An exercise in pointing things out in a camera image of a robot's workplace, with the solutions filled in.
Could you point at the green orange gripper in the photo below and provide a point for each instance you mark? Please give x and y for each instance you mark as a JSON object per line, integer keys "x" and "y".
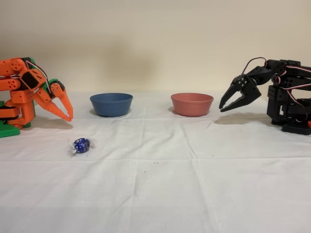
{"x": 57, "y": 91}

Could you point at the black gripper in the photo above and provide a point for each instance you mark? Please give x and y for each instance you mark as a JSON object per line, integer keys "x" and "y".
{"x": 245, "y": 88}

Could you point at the blue candy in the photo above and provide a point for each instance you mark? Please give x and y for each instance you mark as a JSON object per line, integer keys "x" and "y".
{"x": 81, "y": 145}

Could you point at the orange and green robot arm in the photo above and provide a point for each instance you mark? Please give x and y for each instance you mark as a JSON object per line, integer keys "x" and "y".
{"x": 12, "y": 85}

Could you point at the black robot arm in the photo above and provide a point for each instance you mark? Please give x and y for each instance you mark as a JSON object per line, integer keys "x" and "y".
{"x": 291, "y": 82}

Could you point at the green robot base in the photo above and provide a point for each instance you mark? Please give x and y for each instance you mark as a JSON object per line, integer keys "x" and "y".
{"x": 7, "y": 132}

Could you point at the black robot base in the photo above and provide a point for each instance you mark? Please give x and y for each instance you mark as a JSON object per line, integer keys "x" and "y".
{"x": 296, "y": 128}

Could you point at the pink bowl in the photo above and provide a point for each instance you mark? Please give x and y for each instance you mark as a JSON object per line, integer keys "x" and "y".
{"x": 192, "y": 106}

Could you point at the blue bowl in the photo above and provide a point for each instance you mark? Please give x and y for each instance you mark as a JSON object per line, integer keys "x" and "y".
{"x": 111, "y": 106}

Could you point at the white creased tablecloth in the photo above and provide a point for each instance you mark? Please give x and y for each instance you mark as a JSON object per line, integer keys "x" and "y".
{"x": 155, "y": 194}

